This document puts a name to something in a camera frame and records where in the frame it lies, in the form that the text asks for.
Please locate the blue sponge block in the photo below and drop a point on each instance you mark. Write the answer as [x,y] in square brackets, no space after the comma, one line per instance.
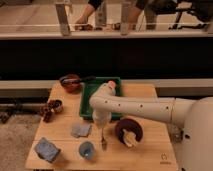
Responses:
[46,150]

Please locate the blue plastic cup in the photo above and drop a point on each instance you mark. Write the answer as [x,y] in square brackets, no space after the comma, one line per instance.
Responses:
[87,150]

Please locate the small metal can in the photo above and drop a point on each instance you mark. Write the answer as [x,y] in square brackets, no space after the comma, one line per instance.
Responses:
[58,106]

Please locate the dark red plate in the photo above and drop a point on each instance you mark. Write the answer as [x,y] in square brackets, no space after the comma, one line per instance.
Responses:
[130,125]

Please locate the person in background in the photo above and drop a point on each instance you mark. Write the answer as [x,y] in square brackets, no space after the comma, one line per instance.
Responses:
[140,6]

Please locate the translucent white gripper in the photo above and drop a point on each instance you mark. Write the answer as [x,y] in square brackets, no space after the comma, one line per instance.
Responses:
[101,126]

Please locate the brown pot with handle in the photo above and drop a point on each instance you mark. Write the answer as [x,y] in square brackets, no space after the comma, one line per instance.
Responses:
[72,82]

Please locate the grey blue cloth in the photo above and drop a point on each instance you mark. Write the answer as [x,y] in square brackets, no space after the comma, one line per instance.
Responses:
[80,130]

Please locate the green plastic tray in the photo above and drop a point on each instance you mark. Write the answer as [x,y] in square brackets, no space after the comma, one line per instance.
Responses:
[89,88]

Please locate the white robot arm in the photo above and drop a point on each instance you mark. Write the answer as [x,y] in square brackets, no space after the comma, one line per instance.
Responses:
[195,117]

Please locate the metal fork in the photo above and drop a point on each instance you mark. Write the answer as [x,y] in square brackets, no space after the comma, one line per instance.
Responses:
[103,140]

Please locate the orange ball fruit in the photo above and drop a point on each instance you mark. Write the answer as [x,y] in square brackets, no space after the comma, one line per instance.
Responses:
[112,84]

